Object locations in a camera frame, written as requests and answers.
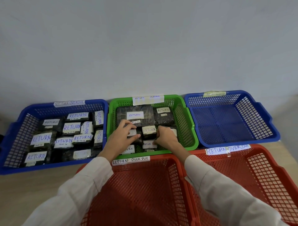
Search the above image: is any person's right hand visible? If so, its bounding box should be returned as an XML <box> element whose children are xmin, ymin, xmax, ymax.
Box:
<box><xmin>154</xmin><ymin>126</ymin><xmax>181</xmax><ymax>152</ymax></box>

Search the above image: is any person's left forearm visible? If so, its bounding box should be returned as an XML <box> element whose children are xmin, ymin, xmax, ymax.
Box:
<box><xmin>22</xmin><ymin>149</ymin><xmax>121</xmax><ymax>226</ymax></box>

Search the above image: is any yellowish paper basket label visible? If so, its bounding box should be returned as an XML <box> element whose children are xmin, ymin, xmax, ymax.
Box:
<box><xmin>203</xmin><ymin>91</ymin><xmax>226</xmax><ymax>97</ymax></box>

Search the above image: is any person's right forearm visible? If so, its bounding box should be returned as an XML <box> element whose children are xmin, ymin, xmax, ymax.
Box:
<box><xmin>172</xmin><ymin>145</ymin><xmax>289</xmax><ymax>226</ymax></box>

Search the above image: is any empty blue plastic basket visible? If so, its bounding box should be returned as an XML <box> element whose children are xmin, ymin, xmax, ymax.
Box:
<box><xmin>184</xmin><ymin>90</ymin><xmax>281</xmax><ymax>149</ymax></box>

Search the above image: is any green plastic basket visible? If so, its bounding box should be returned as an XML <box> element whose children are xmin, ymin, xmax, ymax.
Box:
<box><xmin>107</xmin><ymin>94</ymin><xmax>199</xmax><ymax>160</ymax></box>

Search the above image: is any red plastic basket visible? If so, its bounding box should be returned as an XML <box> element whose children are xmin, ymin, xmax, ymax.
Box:
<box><xmin>76</xmin><ymin>154</ymin><xmax>196</xmax><ymax>226</ymax></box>
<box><xmin>184</xmin><ymin>144</ymin><xmax>298</xmax><ymax>226</ymax></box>

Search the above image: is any dark packet white label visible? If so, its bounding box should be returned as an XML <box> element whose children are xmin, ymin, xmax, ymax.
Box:
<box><xmin>127</xmin><ymin>128</ymin><xmax>143</xmax><ymax>142</ymax></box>

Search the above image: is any person's left hand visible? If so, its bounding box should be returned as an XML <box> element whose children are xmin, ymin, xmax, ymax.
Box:
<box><xmin>106</xmin><ymin>119</ymin><xmax>141</xmax><ymax>157</ymax></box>

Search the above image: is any pile of dark labelled packets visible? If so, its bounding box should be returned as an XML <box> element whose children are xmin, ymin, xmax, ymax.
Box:
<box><xmin>23</xmin><ymin>110</ymin><xmax>104</xmax><ymax>167</ymax></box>
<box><xmin>116</xmin><ymin>105</ymin><xmax>178</xmax><ymax>155</ymax></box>

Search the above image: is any white paper basket label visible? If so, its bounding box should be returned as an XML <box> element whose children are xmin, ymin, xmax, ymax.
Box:
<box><xmin>132</xmin><ymin>95</ymin><xmax>165</xmax><ymax>106</ymax></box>
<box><xmin>205</xmin><ymin>144</ymin><xmax>251</xmax><ymax>156</ymax></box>
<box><xmin>54</xmin><ymin>100</ymin><xmax>86</xmax><ymax>107</ymax></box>
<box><xmin>111</xmin><ymin>156</ymin><xmax>150</xmax><ymax>166</ymax></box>

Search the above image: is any blue plastic basket with packets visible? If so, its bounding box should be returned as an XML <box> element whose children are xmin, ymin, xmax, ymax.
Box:
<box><xmin>0</xmin><ymin>99</ymin><xmax>110</xmax><ymax>175</ymax></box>

